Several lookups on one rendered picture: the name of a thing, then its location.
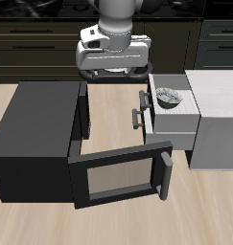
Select black microwave oven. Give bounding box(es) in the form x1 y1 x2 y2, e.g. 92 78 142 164
0 80 175 211

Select grey cabinet drawer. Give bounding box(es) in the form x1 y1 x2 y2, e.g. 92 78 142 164
131 107 199 152
138 73 202 134

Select dark kitchen cupboards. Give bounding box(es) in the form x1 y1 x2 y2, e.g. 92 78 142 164
0 0 233 85

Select grey patterned bowl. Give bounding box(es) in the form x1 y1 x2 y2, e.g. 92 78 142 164
155 87 184 110

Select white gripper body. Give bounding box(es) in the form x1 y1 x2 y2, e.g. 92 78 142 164
75 34 152 71

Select grey white cabinet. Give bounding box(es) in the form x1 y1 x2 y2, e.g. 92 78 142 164
184 69 233 172

